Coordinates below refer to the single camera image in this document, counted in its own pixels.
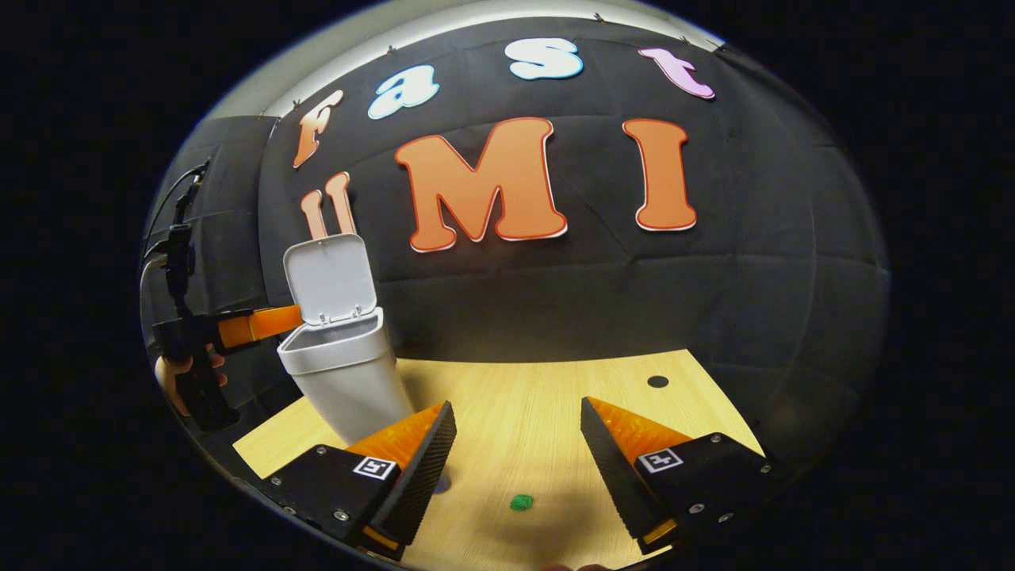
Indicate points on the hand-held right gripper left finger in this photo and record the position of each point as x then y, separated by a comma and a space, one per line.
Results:
424, 468

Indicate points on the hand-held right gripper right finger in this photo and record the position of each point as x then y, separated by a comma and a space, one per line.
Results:
610, 468

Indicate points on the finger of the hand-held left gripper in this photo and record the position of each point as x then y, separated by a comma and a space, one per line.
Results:
262, 325

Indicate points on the white desktop garbage bin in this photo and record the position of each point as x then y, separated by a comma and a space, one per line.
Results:
341, 373

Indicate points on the green paper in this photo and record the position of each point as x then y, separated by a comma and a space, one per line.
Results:
521, 501

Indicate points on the wooden desktop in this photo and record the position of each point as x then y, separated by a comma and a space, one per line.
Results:
515, 412

